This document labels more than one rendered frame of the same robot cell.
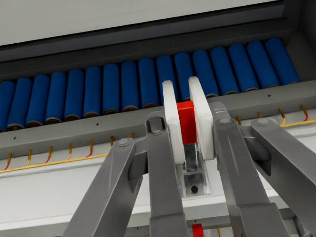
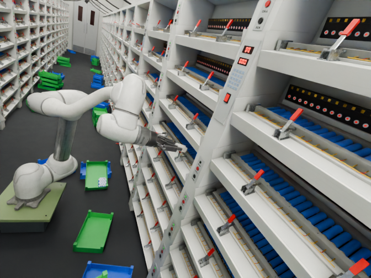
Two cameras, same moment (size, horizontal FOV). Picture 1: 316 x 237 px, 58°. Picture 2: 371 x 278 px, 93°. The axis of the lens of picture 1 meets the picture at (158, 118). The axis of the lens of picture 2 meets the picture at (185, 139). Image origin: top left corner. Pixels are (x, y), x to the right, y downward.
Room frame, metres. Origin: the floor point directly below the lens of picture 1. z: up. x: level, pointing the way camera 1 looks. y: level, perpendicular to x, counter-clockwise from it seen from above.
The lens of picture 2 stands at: (-0.35, -0.68, 1.46)
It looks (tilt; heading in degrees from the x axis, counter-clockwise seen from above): 24 degrees down; 52
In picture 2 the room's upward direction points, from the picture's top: 20 degrees clockwise
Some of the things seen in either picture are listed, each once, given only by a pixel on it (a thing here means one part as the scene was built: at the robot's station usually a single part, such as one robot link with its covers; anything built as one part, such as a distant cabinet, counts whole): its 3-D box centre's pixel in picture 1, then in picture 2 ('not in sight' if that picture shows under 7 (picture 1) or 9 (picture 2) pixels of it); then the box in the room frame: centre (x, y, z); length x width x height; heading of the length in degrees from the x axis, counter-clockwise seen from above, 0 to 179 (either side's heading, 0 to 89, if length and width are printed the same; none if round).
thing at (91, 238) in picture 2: not in sight; (95, 230); (-0.15, 0.29, 0.04); 0.30 x 0.20 x 0.08; 67
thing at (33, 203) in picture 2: not in sight; (28, 196); (-0.57, 0.53, 0.26); 0.22 x 0.18 x 0.06; 65
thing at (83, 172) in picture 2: not in sight; (95, 169); (-0.07, 1.03, 0.04); 0.30 x 0.20 x 0.08; 176
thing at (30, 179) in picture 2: not in sight; (31, 178); (-0.55, 0.55, 0.39); 0.18 x 0.16 x 0.22; 34
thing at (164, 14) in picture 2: not in sight; (142, 97); (0.32, 1.16, 0.90); 0.20 x 0.09 x 1.80; 176
